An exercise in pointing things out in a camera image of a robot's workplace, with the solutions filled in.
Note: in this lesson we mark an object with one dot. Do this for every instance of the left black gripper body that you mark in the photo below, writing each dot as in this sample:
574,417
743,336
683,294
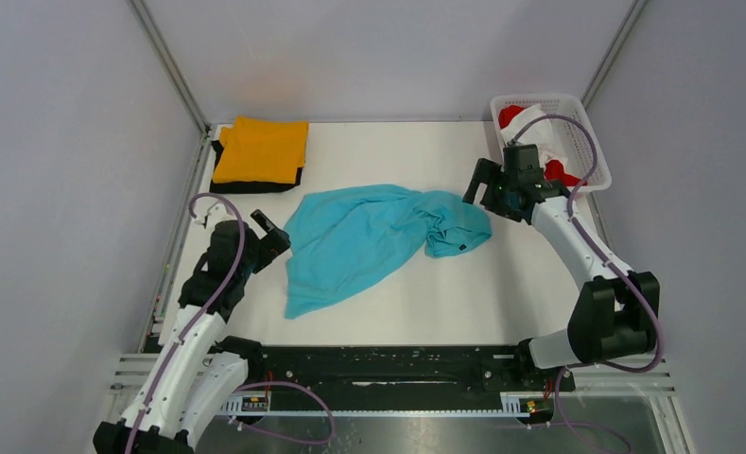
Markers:
263,251

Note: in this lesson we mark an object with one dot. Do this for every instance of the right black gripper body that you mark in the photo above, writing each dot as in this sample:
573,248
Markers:
496,197

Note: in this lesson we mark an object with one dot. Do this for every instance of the teal t shirt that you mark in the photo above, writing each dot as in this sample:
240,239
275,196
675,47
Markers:
348,240

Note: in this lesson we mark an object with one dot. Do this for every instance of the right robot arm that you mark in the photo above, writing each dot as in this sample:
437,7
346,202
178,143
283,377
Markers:
616,312

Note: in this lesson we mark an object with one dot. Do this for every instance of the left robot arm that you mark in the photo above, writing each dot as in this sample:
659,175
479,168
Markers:
199,366

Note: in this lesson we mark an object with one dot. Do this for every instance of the red t shirt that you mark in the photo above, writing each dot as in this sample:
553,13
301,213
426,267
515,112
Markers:
556,171

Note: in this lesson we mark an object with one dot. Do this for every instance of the black folded t shirt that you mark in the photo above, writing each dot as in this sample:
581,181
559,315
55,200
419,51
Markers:
253,187

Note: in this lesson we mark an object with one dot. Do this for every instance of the white t shirt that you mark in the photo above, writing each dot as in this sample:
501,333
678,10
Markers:
513,118

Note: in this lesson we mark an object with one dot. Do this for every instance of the white plastic basket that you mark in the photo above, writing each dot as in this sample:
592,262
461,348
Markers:
581,147

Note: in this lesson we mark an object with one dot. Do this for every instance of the orange folded t shirt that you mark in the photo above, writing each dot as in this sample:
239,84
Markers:
250,129

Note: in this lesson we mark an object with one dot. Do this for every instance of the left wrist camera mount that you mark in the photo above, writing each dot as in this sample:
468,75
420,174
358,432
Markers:
210,214

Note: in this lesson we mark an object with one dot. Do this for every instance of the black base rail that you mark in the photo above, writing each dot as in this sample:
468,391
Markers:
394,378

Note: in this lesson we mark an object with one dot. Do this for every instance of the right aluminium frame post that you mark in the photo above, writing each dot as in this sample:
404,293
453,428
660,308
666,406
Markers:
624,31

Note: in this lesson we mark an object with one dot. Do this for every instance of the aluminium frame post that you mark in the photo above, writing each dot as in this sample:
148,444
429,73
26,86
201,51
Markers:
624,31
161,49

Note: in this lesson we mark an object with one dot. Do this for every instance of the left aluminium frame post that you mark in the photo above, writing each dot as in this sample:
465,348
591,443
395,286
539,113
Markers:
161,49

